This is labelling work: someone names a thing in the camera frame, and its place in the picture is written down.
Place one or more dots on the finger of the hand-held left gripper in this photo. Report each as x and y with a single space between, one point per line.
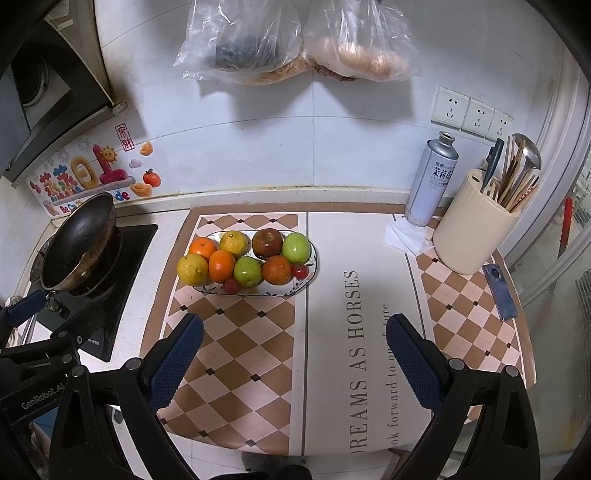
78 325
27 304

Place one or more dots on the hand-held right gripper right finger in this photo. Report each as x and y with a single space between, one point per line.
413 364

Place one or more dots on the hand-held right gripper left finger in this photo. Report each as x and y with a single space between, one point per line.
178 364

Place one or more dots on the cherry tomato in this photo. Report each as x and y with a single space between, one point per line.
231 286
300 271

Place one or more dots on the yellow citrus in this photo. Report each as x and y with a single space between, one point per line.
233 242
193 270

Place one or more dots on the orange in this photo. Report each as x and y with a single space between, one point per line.
277 270
222 265
202 247

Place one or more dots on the oval floral plate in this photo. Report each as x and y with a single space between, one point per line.
281 290

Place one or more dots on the green apple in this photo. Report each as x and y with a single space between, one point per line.
248 272
295 247

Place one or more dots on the black induction cooker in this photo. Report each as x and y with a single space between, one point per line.
129 272

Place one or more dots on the black frying pan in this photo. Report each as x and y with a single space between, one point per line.
78 240

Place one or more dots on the blue phone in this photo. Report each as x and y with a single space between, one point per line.
501 295

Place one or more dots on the white tissue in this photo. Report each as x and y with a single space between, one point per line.
406 240

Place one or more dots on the checkered printed mat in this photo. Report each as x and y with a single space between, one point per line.
351 240

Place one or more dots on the cream utensil holder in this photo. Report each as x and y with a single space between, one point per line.
471 230

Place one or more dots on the dark red apple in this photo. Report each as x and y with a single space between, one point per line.
268 242

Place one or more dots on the silver spray can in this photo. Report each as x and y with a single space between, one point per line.
429 184

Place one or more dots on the bundle of wooden chopsticks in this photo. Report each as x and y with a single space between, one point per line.
515 184

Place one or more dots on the red stick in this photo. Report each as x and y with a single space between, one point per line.
565 221

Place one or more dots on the range hood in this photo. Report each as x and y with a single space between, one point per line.
46 92

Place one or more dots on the metal ladle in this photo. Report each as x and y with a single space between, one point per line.
528 150

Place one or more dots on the plastic bag with dark contents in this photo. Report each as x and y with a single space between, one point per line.
240 41

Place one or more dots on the plastic bag with pale contents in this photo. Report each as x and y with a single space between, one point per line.
364 41

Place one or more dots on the colourful wall sticker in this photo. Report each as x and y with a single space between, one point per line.
87 175

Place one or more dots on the white wall outlet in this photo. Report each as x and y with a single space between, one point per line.
502 124
480 117
450 107

